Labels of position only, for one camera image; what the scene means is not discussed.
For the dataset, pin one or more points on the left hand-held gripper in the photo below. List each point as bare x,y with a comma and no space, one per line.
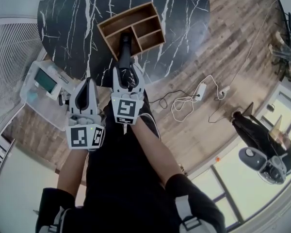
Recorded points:
85,135

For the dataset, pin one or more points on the grey rounded device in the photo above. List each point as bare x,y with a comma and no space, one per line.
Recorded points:
252,158

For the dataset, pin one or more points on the person's left forearm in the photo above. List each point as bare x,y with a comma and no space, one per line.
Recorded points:
71,169

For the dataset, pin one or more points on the person's dark clothing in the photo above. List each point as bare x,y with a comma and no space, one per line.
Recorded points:
121,178

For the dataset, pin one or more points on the small orange item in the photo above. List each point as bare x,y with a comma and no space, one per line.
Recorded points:
217,158

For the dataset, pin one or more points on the glass partition with white blinds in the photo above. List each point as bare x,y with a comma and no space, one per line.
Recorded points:
7,57

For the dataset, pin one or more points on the wooden compartment organizer tray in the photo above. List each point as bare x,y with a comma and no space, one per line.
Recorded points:
116,28

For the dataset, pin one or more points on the clear plastic bin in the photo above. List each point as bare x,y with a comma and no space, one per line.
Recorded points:
41,110

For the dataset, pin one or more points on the small black item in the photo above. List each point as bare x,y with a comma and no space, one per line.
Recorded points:
60,99

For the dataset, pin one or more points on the person's right forearm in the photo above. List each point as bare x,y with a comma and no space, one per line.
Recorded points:
155,154

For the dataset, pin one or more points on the white box with green panel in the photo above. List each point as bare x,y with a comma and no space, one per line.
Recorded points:
44,80

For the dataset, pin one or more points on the white plug adapter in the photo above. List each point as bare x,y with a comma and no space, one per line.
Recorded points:
225,89

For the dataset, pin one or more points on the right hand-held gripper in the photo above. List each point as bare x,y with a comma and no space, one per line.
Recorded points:
126,108

